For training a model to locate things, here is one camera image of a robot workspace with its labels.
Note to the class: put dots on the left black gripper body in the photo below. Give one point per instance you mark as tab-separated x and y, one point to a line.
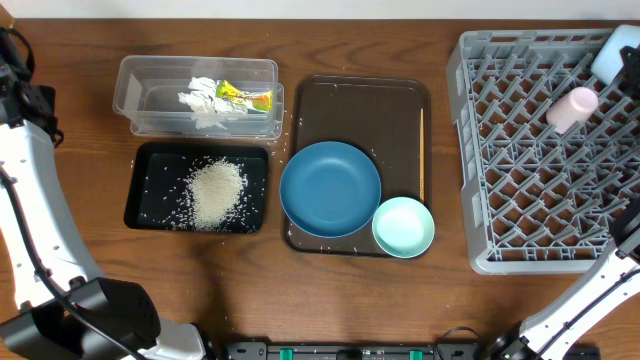
47	99

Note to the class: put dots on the light blue bowl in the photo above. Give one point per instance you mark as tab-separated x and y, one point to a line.
608	63

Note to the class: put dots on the pink cup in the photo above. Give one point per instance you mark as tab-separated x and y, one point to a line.
575	107

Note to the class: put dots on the white tissue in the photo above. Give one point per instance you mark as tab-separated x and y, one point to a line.
200	99
225	106

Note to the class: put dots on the white rice pile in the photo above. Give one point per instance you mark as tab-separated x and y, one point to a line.
214	194

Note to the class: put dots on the wooden chopstick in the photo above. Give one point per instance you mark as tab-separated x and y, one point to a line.
422	157

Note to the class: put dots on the green yellow snack wrapper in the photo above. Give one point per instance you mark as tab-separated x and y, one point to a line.
256	101

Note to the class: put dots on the mint green bowl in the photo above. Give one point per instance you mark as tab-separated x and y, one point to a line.
403	227

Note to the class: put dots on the dark blue plate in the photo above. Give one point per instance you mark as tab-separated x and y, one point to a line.
330	189

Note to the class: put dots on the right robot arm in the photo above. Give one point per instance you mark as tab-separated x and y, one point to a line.
614	277

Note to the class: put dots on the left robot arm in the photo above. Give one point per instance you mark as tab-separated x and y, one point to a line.
68	309

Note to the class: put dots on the grey dishwasher rack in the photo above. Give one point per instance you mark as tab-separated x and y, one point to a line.
535	201

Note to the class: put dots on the clear plastic bin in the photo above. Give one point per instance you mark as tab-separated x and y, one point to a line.
147	91

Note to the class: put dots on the black plastic tray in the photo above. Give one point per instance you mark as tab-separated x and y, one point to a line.
146	151

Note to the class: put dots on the brown serving tray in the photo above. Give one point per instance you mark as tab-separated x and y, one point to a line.
381	118

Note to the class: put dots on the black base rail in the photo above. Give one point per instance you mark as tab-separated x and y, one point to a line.
263	351

